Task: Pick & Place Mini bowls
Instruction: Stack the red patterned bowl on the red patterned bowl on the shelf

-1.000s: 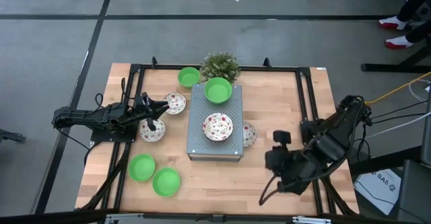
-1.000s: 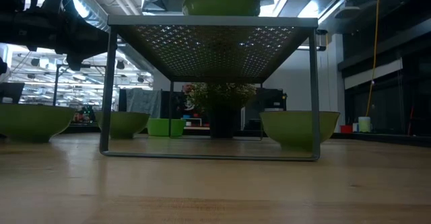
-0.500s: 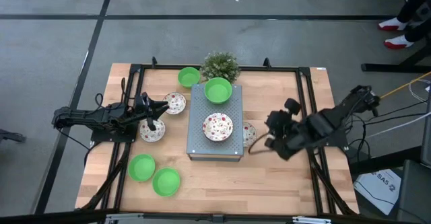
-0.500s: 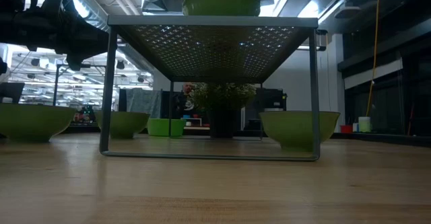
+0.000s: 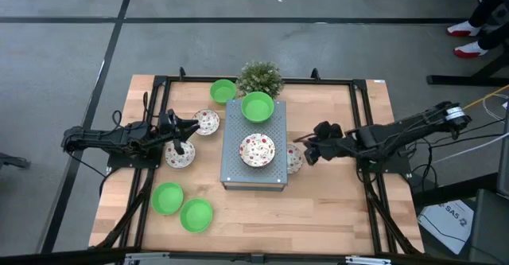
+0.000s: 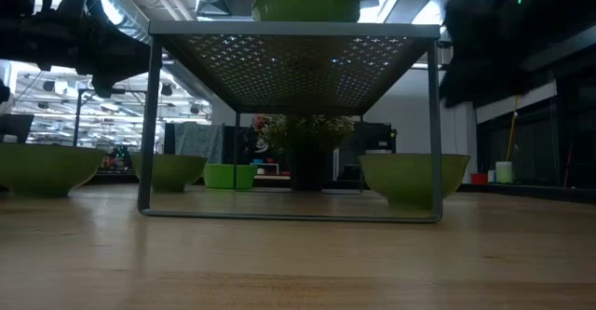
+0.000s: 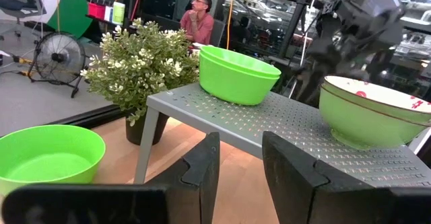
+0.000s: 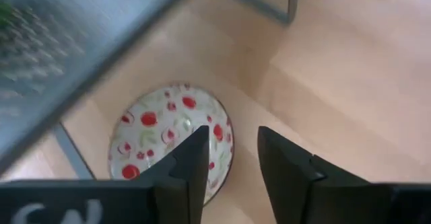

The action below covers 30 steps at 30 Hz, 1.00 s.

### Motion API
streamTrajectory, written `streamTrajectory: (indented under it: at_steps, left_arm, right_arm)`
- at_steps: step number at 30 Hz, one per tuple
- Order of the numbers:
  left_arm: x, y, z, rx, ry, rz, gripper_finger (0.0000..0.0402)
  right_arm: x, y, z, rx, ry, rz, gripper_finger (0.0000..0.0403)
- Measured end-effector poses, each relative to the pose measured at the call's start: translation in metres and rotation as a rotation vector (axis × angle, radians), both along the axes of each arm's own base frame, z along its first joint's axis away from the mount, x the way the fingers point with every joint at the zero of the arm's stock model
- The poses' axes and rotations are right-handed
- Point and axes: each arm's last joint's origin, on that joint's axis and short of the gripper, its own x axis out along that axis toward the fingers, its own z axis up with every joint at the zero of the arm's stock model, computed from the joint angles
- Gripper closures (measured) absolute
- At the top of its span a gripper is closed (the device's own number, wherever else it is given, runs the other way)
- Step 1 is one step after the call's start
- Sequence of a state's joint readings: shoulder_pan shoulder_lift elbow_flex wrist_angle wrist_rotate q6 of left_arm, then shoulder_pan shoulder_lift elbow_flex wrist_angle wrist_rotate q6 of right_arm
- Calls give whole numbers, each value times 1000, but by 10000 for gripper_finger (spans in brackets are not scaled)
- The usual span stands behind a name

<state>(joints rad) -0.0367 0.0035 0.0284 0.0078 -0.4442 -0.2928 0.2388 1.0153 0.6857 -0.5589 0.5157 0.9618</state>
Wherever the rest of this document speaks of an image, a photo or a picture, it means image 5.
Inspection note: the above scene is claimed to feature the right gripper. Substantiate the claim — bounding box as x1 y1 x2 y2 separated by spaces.
293 120 351 166

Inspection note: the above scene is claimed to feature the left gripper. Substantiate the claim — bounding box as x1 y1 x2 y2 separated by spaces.
158 109 201 157

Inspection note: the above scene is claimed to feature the white floral mini bowl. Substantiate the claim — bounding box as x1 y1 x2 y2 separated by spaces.
239 133 277 168
286 143 305 175
164 139 196 170
192 109 221 137

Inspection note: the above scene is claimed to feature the green plastic mini bowl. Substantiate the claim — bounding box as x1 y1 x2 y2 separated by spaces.
179 197 215 233
240 91 275 124
209 78 238 105
150 181 185 216

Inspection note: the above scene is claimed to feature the grey perforated metal stand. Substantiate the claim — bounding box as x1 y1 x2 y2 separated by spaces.
220 99 289 193

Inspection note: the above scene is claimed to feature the small green potted plant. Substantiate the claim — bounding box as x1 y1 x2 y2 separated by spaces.
236 60 286 101

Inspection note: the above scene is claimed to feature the black diagonal beam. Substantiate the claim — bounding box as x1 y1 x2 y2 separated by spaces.
412 172 500 209

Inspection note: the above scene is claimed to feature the white printed paper sheet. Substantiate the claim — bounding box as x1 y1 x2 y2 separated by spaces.
417 199 475 256

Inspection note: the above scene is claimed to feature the black desk leg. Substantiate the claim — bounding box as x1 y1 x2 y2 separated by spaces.
426 18 509 87

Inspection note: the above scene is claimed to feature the dark grey furniture foot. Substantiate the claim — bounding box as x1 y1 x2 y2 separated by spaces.
0 152 32 171

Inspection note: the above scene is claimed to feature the black crossbar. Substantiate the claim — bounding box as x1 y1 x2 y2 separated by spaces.
0 247 509 265

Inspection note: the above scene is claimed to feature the person's red white shoe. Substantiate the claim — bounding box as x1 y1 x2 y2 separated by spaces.
446 20 484 38
453 41 489 59

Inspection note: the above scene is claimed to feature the grey panel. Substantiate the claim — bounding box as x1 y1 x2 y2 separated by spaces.
497 109 509 197

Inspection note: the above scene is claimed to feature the dark grey chair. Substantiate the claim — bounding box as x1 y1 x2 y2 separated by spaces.
468 189 509 264

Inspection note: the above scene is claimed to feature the person's leg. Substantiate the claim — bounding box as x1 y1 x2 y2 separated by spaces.
468 0 509 28
476 21 509 50

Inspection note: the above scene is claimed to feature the black aluminium table frame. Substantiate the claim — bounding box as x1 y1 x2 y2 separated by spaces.
89 66 425 258

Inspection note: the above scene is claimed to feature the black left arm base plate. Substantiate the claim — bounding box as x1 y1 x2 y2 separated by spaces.
107 147 165 170

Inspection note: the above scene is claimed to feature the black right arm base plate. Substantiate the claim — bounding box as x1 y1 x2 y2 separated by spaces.
357 153 413 175

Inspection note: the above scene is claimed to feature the black left arm floor cable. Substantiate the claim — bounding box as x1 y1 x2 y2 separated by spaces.
65 151 116 197

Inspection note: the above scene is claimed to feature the silver metal bracket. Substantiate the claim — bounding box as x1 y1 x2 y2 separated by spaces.
344 255 393 265
123 251 170 265

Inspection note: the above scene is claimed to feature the white cable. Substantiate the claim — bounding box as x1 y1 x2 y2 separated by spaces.
433 132 509 165

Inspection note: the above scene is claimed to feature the yellow extension cable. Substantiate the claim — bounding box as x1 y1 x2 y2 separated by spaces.
464 84 509 111

